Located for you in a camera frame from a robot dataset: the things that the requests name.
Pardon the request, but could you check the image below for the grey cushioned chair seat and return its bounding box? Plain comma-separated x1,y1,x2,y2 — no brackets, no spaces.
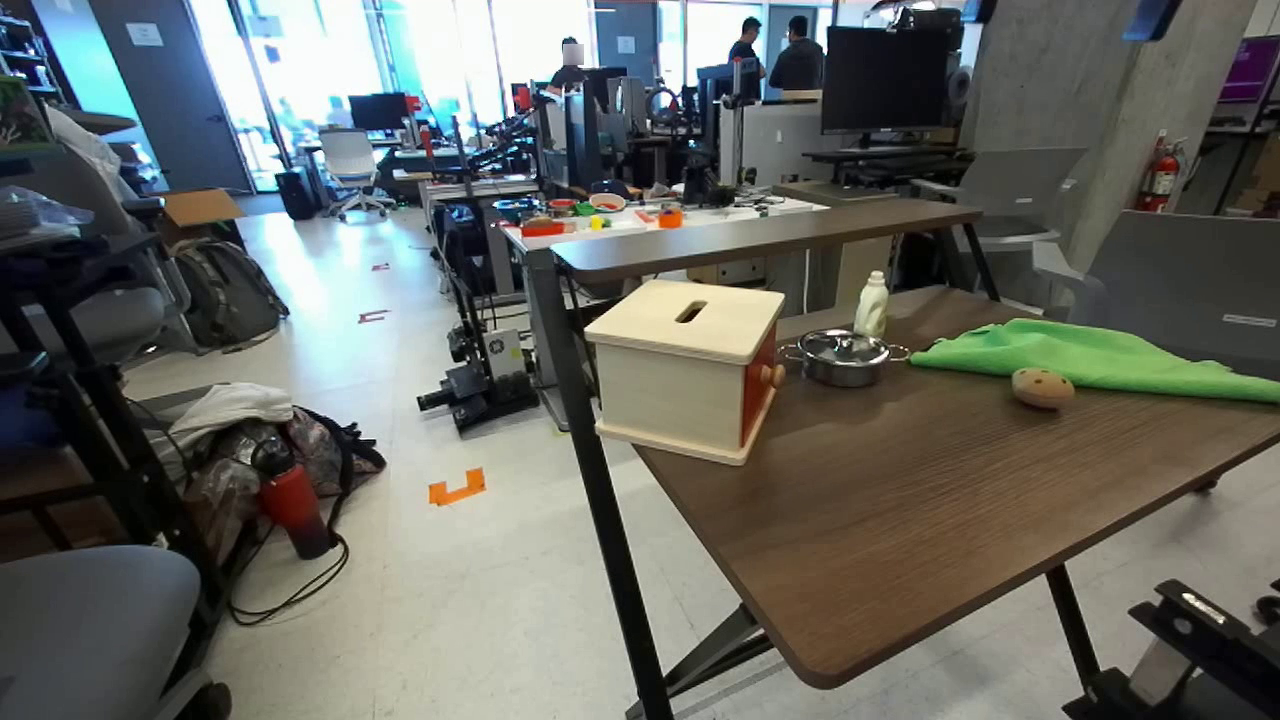
0,539,236,720

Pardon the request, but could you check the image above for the black equipment stand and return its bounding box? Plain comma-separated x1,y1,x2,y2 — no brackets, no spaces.
1061,574,1280,720

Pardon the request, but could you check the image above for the red water bottle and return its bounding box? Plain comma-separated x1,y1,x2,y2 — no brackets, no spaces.
248,436,339,563

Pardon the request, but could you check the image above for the black wheeled machine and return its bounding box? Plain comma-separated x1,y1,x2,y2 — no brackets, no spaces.
410,195,542,441

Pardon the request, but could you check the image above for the pile of bags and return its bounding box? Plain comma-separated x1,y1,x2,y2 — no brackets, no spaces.
133,381,391,568

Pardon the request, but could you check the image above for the brown long table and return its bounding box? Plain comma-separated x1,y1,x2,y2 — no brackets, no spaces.
549,195,1004,310

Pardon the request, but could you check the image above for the person in dark shirt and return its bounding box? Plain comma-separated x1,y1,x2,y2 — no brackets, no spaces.
766,10,833,95
722,10,766,104
549,32,591,95

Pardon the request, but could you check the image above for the small black monitor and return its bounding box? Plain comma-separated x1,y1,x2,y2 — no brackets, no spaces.
346,87,410,137

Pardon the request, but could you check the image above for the steel pot lid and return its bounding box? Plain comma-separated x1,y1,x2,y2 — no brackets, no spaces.
795,323,897,366

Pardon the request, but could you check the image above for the cardboard box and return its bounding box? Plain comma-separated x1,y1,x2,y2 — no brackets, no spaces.
154,184,248,231

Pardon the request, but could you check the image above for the black table leg frame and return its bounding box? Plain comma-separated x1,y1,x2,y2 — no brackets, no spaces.
553,271,1110,720

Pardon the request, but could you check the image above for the orange floor tape marker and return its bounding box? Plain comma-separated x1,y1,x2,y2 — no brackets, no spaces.
422,463,491,511

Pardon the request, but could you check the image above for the small steel pot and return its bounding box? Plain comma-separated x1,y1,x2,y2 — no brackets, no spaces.
781,328,913,392

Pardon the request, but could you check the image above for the large black monitor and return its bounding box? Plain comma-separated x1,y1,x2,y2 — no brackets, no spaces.
821,18,966,137

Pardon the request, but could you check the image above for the grey plastic chair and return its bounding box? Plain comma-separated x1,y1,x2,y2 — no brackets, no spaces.
914,142,1093,321

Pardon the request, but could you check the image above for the red fire extinguisher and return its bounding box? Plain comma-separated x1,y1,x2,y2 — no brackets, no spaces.
1132,128,1189,217

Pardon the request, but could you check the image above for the black shelving rack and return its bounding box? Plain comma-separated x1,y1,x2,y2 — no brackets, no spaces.
0,224,230,635

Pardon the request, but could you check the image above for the black floor cable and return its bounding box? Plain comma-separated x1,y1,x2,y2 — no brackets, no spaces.
224,528,355,631

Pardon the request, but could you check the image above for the grey backpack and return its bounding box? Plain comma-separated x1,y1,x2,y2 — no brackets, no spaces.
168,231,292,351

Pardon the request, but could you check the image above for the wooden toy stove box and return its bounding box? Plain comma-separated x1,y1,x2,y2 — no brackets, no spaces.
578,275,786,468

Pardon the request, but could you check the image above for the white table with toys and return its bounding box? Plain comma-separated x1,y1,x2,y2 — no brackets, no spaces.
498,186,833,259

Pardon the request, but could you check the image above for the brown potato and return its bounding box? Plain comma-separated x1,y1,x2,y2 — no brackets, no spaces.
1007,362,1079,412

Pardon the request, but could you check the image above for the green cloth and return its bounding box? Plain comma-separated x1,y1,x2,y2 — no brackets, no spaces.
907,316,1280,408

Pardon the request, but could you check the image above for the white office chair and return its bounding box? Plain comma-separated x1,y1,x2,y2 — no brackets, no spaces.
316,122,402,224

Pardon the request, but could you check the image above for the white plastic bottle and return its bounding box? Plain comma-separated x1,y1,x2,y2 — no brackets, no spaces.
853,267,893,345

